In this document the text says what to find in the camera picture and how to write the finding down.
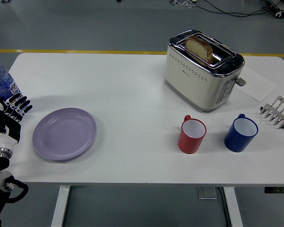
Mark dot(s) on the white paper sheet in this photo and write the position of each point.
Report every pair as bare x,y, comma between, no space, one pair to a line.
258,86

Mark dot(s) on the grey under-table bracket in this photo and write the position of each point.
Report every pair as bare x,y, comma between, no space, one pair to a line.
207,193

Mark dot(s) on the blue enamel mug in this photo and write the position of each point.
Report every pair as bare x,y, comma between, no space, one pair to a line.
235,142

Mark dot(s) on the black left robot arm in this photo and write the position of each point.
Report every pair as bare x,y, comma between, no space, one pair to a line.
1,183

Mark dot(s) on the black table control box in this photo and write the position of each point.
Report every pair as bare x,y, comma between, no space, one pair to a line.
278,189

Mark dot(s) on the clear plastic water bottle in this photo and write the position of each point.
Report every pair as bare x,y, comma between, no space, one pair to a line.
1,81

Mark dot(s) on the purple ceramic plate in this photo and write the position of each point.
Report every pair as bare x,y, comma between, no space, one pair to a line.
64,134

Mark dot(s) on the red enamel mug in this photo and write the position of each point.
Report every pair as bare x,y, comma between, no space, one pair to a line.
188,142

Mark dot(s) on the metal frame equipment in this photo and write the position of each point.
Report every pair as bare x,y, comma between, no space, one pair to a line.
282,9

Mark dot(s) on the silver metal toast rack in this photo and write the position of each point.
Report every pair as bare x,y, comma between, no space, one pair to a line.
278,111

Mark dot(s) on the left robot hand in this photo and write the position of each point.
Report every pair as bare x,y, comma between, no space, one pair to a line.
2,139

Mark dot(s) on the cream and chrome toaster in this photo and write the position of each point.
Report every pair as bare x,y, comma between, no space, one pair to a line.
198,82

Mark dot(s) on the brown bread slice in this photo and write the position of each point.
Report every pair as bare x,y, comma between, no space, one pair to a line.
198,48

